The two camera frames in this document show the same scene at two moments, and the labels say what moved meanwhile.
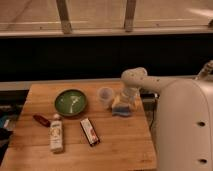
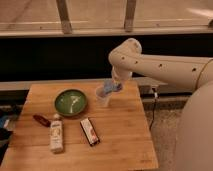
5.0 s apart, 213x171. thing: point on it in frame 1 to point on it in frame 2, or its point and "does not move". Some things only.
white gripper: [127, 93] to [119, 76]
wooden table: [70, 126] does not move
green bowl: [70, 102] does not move
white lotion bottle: [56, 134] does not move
